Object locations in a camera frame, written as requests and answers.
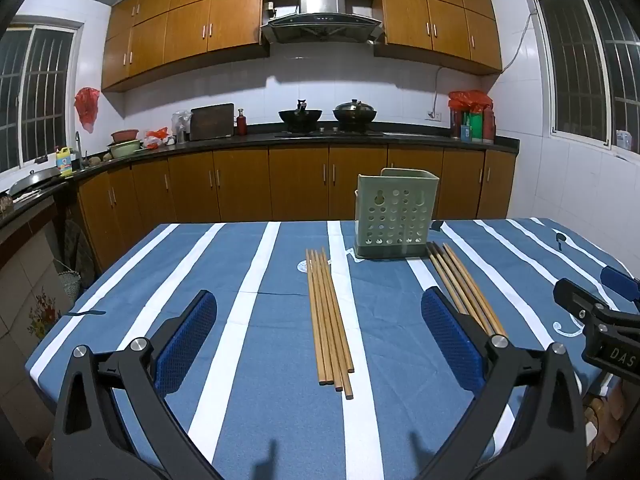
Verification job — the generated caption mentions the red plastic bag on hook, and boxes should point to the red plastic bag on hook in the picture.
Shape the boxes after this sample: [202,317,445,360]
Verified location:
[74,87,101,134]

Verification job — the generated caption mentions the clear plastic bag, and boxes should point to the clear plastic bag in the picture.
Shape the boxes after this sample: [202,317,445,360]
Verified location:
[171,110,193,143]

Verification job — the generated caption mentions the woven basket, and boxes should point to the woven basket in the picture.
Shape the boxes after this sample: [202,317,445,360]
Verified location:
[54,260,83,306]

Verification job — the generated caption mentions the white wall cable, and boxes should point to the white wall cable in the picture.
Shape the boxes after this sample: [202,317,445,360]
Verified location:
[432,10,535,116]

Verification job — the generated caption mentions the steel range hood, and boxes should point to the steel range hood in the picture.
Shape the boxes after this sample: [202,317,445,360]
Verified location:
[260,0,385,45]

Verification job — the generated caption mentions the wooden base cabinets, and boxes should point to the wooden base cabinets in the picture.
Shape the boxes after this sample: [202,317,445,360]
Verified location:
[75,144,518,273]

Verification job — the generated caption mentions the black kitchen countertop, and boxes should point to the black kitchen countertop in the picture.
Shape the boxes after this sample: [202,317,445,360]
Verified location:
[0,124,521,228]

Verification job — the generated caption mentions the dark wooden cutting board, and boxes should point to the dark wooden cutting board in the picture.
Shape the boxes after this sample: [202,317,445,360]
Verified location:
[189,103,236,142]

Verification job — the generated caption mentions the green perforated utensil holder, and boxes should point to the green perforated utensil holder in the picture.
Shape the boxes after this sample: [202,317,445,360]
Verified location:
[353,167,441,261]

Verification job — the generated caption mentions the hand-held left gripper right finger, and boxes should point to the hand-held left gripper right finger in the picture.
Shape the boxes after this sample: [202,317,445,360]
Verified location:
[415,287,588,480]

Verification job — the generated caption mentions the gas stove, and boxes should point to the gas stove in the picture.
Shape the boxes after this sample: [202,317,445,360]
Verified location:
[274,127,385,138]

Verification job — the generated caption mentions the metal pan lid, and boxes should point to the metal pan lid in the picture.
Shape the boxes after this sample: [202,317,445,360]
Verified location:
[7,167,63,196]

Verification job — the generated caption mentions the wooden chopsticks in basket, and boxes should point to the wooden chopsticks in basket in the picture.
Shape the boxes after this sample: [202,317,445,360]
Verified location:
[101,0,503,93]

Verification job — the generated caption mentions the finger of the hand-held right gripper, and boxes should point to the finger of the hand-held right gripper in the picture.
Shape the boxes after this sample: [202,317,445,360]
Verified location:
[600,266,640,306]
[553,278,612,322]

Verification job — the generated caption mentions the black wok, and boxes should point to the black wok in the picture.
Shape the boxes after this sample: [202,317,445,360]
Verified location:
[278,100,324,130]

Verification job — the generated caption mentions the blue white striped tablecloth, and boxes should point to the blue white striped tablecloth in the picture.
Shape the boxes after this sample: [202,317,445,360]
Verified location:
[27,217,640,480]

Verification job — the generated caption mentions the green carton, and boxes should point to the green carton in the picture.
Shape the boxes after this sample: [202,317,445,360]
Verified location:
[462,112,485,142]

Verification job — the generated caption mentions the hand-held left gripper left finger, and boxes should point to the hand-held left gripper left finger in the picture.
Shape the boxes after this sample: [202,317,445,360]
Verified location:
[52,289,226,480]

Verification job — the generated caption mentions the wooden chopstick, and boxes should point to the wooden chopstick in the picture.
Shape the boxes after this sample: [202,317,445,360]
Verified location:
[426,245,485,333]
[443,242,509,337]
[314,248,344,393]
[305,249,328,387]
[434,243,497,336]
[438,243,503,337]
[323,247,357,375]
[319,247,354,402]
[310,248,335,387]
[430,244,491,336]

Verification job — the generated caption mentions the red plastic bag over bottles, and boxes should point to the red plastic bag over bottles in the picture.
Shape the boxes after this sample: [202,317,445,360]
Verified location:
[447,90,496,115]

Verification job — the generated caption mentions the green basin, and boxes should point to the green basin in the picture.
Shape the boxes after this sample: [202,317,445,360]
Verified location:
[107,140,142,159]

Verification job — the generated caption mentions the black pot with lid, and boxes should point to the black pot with lid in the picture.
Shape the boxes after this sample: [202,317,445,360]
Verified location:
[332,99,378,127]

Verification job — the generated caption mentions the barred window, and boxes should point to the barred window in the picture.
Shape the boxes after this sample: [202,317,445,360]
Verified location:
[0,22,83,171]
[525,0,640,153]

